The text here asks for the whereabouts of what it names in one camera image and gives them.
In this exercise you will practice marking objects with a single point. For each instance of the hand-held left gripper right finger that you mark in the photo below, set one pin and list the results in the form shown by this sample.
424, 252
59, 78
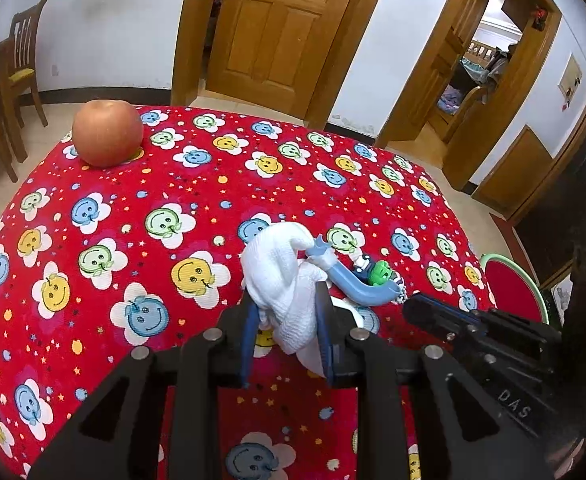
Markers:
325, 347

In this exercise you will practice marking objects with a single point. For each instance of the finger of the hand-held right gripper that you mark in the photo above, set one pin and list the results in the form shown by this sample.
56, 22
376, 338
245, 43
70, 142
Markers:
445, 304
438, 325

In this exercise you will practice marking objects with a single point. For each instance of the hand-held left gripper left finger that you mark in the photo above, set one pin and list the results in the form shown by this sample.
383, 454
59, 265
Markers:
249, 342

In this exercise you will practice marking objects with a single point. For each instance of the white cloth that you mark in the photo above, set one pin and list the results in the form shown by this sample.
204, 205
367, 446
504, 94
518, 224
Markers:
283, 280

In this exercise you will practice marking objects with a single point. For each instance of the blue curved plastic toy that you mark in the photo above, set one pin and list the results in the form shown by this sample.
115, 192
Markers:
353, 290

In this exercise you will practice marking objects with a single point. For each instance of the green headed toy figure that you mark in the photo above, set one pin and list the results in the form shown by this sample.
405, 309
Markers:
381, 273

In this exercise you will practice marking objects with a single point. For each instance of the red door mat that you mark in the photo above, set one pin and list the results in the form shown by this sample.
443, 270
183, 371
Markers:
508, 240

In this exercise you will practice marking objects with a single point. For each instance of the red smiley flower blanket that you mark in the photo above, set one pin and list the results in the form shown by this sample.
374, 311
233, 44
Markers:
123, 240

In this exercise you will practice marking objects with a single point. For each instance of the dark entrance door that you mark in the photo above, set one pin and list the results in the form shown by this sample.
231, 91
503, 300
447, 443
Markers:
573, 185

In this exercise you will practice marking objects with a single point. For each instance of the wooden bed with bedding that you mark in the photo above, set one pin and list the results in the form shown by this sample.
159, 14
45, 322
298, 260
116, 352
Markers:
460, 100

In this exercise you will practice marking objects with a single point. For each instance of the open wooden door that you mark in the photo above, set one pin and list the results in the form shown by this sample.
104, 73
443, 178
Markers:
440, 80

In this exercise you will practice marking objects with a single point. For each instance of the apple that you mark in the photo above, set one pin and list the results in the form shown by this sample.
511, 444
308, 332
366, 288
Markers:
107, 132

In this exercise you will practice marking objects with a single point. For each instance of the red hanging ornament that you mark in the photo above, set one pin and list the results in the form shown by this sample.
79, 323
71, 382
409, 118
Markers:
540, 17

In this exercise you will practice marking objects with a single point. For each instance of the panelled wooden door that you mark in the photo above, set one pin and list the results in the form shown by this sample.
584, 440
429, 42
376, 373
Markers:
283, 25

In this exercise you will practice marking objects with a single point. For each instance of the wooden chair with yellow cushion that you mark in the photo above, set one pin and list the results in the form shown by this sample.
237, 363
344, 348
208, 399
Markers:
25, 55

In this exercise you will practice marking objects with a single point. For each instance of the wooden wall panel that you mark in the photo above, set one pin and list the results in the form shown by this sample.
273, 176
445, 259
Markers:
518, 170

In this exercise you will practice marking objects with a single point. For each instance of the wide wooden door frame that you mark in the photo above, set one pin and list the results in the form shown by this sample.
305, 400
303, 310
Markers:
518, 110

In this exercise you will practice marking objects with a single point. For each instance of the beige wall box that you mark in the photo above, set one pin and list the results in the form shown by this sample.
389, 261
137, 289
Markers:
570, 80

